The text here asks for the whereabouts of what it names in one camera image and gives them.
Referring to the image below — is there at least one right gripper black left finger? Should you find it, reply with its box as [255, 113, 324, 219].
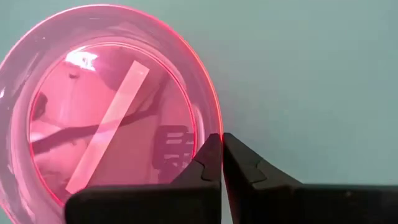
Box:
[64, 133, 223, 224]

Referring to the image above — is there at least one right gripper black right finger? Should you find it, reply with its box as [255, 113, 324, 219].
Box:
[223, 133, 398, 224]

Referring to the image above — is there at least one clear red plate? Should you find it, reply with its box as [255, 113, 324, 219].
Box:
[0, 3, 224, 224]

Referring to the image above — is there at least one green table mat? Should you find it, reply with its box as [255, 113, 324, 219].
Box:
[0, 0, 398, 224]

